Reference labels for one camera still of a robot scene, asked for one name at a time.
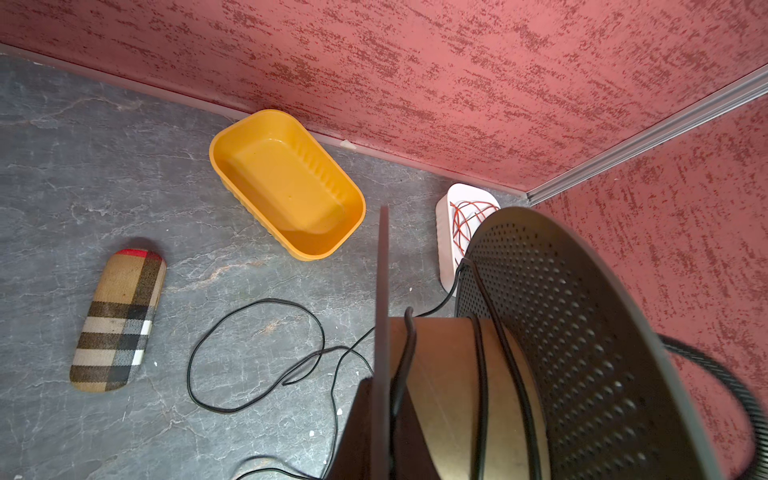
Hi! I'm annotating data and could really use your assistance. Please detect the black cable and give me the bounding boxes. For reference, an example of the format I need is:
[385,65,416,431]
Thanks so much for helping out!
[186,257,544,480]

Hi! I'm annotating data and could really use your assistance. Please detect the aluminium corner post right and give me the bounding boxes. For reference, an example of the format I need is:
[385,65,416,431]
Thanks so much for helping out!
[526,65,767,206]

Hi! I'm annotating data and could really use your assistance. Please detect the yellow plastic tub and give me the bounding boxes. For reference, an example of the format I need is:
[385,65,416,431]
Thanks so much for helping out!
[209,109,366,261]

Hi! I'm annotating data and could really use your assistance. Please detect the black corrugated cable conduit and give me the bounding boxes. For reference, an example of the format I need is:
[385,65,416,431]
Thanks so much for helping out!
[659,334,768,480]

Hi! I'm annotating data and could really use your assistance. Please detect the plaid fabric glasses case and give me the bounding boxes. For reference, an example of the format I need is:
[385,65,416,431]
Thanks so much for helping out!
[69,248,167,393]

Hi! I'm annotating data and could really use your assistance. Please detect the red cable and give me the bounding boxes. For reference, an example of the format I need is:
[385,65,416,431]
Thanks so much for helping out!
[449,200,500,271]

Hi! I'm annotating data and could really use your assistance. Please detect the white plastic tray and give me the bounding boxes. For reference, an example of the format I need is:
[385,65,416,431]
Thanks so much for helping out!
[435,183,500,292]

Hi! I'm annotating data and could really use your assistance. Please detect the grey perforated cable spool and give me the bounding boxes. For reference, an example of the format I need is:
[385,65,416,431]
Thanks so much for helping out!
[370,207,722,479]

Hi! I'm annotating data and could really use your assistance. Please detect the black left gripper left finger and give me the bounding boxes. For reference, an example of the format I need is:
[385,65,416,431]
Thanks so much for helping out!
[326,378,372,480]

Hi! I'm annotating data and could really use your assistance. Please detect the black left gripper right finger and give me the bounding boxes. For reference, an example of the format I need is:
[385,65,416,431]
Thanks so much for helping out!
[389,386,440,480]

